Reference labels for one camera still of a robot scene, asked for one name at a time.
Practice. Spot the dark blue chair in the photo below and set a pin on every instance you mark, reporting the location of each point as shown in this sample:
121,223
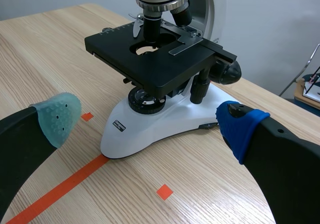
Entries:
308,106

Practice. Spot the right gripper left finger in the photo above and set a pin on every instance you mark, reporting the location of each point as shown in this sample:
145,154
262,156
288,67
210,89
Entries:
25,139

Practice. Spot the white and black microscope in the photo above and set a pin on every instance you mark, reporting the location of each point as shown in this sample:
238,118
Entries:
160,134

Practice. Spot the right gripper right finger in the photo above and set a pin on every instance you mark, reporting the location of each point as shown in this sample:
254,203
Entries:
287,164

